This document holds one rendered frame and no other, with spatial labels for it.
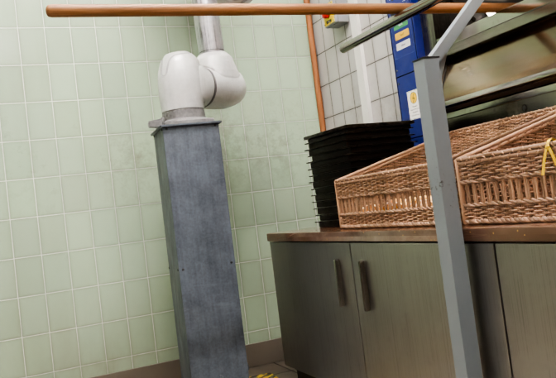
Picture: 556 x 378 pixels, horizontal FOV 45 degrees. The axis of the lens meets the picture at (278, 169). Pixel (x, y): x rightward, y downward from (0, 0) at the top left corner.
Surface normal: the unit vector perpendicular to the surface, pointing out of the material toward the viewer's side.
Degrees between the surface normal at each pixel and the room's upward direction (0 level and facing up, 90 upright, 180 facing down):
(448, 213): 90
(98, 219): 90
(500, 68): 70
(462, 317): 90
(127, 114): 90
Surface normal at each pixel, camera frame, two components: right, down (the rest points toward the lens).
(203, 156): 0.33, -0.09
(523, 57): -0.90, -0.26
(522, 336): -0.91, 0.09
